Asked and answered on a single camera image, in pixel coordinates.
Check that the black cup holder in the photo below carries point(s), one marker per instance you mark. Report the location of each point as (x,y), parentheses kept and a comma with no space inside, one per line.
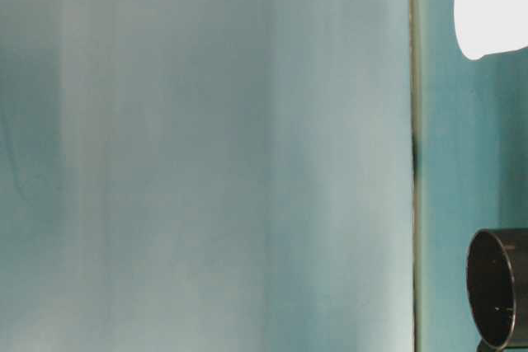
(496,283)

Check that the white paper cup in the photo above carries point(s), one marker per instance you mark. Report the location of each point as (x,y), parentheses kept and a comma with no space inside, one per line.
(485,27)

